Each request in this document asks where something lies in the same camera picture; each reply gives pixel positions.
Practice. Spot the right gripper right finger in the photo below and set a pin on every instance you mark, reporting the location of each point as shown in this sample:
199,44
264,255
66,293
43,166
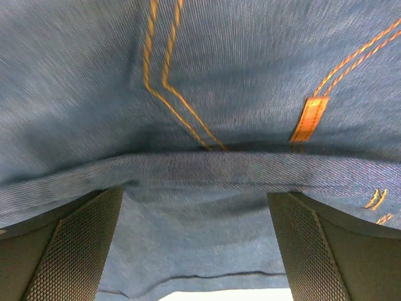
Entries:
331,255

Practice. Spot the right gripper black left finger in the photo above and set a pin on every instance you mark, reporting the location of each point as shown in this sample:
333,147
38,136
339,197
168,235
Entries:
60,254

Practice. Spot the dark blue denim trousers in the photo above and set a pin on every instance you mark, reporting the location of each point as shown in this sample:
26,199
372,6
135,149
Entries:
198,110

